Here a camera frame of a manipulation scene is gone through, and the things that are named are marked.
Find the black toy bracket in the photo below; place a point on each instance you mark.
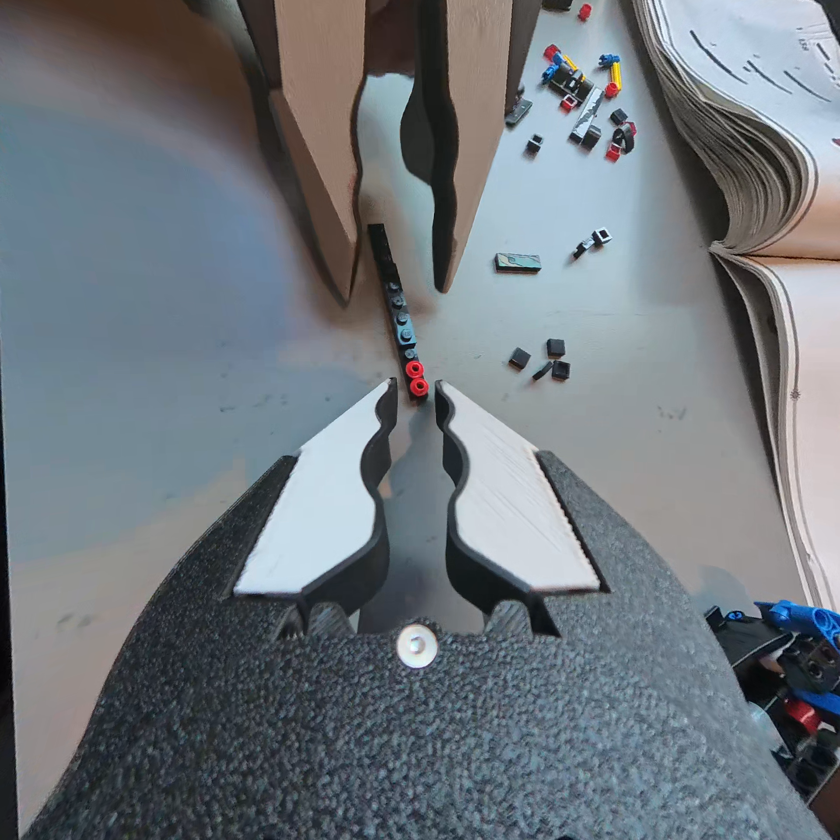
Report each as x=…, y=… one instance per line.
x=518, y=111

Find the short black smooth toy tile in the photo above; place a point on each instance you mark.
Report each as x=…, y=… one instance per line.
x=518, y=262

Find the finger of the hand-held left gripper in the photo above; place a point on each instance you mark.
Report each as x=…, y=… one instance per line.
x=321, y=98
x=479, y=98

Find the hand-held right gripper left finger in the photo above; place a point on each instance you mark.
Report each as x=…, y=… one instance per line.
x=315, y=518

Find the small black toy slope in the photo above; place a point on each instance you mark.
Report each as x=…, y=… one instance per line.
x=542, y=371
x=561, y=369
x=520, y=358
x=556, y=348

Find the long black studded toy plate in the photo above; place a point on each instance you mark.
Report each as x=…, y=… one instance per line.
x=394, y=295

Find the small black square toy plate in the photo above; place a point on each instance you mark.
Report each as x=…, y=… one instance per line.
x=600, y=235
x=535, y=144
x=583, y=248

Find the grey desk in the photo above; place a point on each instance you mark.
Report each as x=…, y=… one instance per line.
x=164, y=328

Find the open instruction booklet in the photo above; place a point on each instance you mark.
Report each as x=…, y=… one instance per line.
x=754, y=98

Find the cluster of small toy bricks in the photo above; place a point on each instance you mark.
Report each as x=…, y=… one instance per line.
x=615, y=73

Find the black toy hinge piece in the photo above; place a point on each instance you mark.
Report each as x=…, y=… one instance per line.
x=569, y=79

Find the partly built toy car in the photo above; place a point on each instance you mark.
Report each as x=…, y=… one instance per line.
x=787, y=656

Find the long black smooth toy tile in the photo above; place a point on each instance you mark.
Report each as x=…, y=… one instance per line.
x=587, y=115

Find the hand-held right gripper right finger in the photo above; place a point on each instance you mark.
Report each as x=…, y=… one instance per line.
x=518, y=518

